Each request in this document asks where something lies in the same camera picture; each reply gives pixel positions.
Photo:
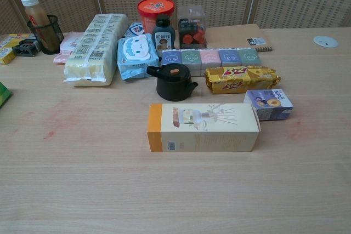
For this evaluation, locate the blue white shield packet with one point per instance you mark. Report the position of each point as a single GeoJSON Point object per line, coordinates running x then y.
{"type": "Point", "coordinates": [134, 29]}

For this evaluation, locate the clear box with red caps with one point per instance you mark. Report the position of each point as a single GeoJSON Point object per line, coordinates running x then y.
{"type": "Point", "coordinates": [192, 28]}

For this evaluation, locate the black mesh pen holder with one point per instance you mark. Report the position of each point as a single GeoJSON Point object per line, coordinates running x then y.
{"type": "Point", "coordinates": [46, 36]}

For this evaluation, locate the long yellow sponge pack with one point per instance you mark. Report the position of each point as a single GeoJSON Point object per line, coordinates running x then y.
{"type": "Point", "coordinates": [94, 50]}

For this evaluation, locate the brown spiral notebook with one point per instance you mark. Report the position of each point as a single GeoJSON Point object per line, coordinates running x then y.
{"type": "Point", "coordinates": [235, 36]}

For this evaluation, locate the cream orange diffuser box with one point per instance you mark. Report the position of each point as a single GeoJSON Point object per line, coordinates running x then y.
{"type": "Point", "coordinates": [208, 124]}

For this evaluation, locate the red instant noodle tub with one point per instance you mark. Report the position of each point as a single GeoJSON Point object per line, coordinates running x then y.
{"type": "Point", "coordinates": [153, 9]}

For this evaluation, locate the pastel tissue pack row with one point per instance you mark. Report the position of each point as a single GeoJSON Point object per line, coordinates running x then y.
{"type": "Point", "coordinates": [211, 58]}

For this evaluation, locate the gold biscuit packet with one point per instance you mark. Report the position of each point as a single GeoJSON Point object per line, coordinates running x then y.
{"type": "Point", "coordinates": [241, 79]}

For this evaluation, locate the dark sauce squeeze bottle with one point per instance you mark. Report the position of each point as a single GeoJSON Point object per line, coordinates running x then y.
{"type": "Point", "coordinates": [163, 36]}

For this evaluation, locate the green object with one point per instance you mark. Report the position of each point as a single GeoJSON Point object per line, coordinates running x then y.
{"type": "Point", "coordinates": [4, 95]}

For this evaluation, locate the pink paper packet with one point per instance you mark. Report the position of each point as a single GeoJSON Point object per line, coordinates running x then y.
{"type": "Point", "coordinates": [67, 46]}

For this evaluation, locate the blue wet wipes pack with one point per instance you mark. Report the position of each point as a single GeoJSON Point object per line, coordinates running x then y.
{"type": "Point", "coordinates": [135, 56]}

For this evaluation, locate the yellow small box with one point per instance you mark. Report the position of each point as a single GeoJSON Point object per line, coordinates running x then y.
{"type": "Point", "coordinates": [8, 50]}

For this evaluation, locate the blue NFC juice carton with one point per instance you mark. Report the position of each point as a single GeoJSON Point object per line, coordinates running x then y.
{"type": "Point", "coordinates": [270, 105]}

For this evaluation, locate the black teapot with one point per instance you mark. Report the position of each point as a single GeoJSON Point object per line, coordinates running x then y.
{"type": "Point", "coordinates": [172, 83]}

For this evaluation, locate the milk tea bottle white cap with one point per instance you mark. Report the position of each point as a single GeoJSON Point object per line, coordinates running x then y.
{"type": "Point", "coordinates": [37, 12]}

